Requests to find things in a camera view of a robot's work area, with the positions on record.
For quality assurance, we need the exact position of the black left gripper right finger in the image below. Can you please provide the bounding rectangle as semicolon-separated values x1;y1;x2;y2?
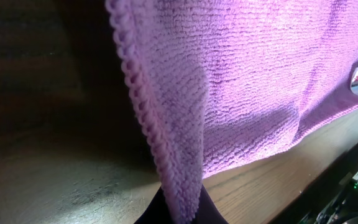
194;186;227;224

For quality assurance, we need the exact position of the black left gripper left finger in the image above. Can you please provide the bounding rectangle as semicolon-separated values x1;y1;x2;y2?
134;188;173;224

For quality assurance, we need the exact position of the pink-purple microfiber cloth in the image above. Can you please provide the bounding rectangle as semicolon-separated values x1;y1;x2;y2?
105;0;358;223

